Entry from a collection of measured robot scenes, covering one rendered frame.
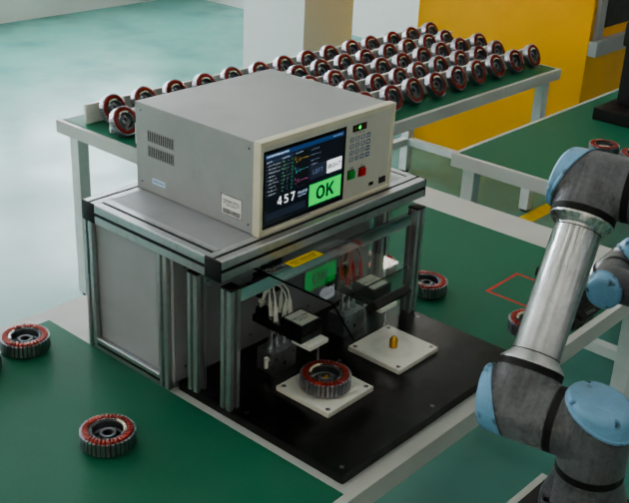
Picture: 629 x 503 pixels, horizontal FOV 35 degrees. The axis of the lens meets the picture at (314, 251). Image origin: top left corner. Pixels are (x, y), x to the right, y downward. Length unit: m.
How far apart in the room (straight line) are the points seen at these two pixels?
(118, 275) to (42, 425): 0.36
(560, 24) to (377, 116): 3.45
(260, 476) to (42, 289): 2.50
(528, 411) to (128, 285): 0.95
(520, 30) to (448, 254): 2.99
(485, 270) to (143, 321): 1.05
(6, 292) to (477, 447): 2.05
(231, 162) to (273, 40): 4.19
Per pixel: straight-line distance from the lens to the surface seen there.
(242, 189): 2.07
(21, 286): 4.40
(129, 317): 2.29
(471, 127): 6.05
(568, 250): 1.81
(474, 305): 2.67
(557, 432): 1.73
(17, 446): 2.12
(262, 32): 6.30
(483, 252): 2.97
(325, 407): 2.14
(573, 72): 5.65
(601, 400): 1.74
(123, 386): 2.27
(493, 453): 3.43
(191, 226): 2.13
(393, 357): 2.33
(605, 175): 1.83
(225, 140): 2.07
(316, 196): 2.17
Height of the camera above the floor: 1.97
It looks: 25 degrees down
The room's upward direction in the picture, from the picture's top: 3 degrees clockwise
